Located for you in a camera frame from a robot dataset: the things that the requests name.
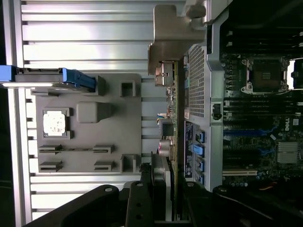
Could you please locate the open black PC case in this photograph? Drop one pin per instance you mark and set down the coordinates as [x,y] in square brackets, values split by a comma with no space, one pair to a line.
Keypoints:
[215,78]

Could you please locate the white expansion slot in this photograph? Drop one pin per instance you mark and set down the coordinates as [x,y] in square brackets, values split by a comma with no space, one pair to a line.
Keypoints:
[239,173]

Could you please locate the metal socket cover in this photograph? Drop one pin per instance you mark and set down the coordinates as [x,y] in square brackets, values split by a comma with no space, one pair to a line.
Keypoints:
[296,75]

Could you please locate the green motherboard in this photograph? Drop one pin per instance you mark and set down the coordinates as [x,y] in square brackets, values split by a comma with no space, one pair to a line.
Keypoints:
[251,151]

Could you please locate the silver hard disk with label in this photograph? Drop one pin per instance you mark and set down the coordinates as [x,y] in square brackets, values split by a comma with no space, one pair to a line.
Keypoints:
[38,73]

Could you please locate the blue plastic disk caddy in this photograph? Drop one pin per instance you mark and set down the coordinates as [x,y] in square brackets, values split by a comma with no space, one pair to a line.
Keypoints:
[78,78]

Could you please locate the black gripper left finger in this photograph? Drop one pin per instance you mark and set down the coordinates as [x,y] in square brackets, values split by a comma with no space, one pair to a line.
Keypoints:
[139,203]

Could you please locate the grey plastic parts rack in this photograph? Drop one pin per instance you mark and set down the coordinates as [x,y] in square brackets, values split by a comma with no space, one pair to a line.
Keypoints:
[90,132]

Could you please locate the black installed RAM stick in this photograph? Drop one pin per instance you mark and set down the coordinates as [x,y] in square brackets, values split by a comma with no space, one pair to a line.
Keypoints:
[260,105]

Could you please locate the silver CPU chip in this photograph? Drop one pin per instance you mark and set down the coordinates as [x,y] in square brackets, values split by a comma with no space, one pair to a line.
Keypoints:
[55,123]

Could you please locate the blue expansion slot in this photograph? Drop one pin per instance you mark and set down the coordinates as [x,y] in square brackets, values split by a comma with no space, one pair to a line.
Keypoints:
[248,133]

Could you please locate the CPU socket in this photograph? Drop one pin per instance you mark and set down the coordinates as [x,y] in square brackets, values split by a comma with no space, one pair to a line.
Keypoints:
[264,74]

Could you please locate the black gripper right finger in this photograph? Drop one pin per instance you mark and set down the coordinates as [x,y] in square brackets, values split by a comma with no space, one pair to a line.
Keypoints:
[198,208]

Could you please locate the silver chipset heatsink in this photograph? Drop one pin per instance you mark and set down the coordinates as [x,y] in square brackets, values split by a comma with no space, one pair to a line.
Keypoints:
[290,152]

